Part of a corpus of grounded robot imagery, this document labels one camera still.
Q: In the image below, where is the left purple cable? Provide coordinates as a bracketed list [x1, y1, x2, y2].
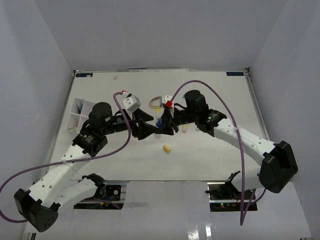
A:
[0, 91, 132, 223]

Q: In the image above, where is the yellow tape roll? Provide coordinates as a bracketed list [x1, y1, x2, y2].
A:
[149, 96, 162, 109]

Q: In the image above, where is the yellow glue stick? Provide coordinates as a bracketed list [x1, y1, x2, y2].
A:
[182, 124, 188, 133]

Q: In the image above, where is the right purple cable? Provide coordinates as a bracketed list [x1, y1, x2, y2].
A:
[169, 79, 267, 226]

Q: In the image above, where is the clear spray bottle blue cap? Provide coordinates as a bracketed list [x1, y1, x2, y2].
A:
[153, 117, 162, 140]

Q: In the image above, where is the dark blue pen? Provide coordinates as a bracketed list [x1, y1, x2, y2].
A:
[76, 99, 85, 114]

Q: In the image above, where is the small yellow cylinder eraser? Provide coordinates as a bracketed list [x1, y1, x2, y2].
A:
[162, 144, 171, 154]

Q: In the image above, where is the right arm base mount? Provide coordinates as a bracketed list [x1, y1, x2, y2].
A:
[204, 171, 258, 212]

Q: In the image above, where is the white compartment organizer box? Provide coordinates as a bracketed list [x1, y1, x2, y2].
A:
[65, 98, 96, 134]

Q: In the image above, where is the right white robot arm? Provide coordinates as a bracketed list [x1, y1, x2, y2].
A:
[159, 90, 298, 200]

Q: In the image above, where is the blue logo sticker right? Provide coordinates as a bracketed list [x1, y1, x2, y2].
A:
[226, 71, 244, 77]

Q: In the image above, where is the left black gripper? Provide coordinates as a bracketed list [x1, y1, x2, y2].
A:
[102, 107, 159, 140]

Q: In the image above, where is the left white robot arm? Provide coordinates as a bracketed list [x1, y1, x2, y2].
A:
[14, 101, 155, 233]

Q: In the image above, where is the white pen yellow cap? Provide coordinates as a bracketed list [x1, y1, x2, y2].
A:
[156, 108, 161, 120]

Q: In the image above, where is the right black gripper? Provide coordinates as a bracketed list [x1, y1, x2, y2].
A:
[155, 107, 198, 136]

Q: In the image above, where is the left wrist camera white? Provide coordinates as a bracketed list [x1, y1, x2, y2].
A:
[121, 90, 141, 114]

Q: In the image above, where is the purple cable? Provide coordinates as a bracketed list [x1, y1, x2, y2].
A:
[0, 91, 132, 223]
[169, 79, 267, 226]

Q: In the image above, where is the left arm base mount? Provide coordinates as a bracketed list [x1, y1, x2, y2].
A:
[73, 173, 125, 210]

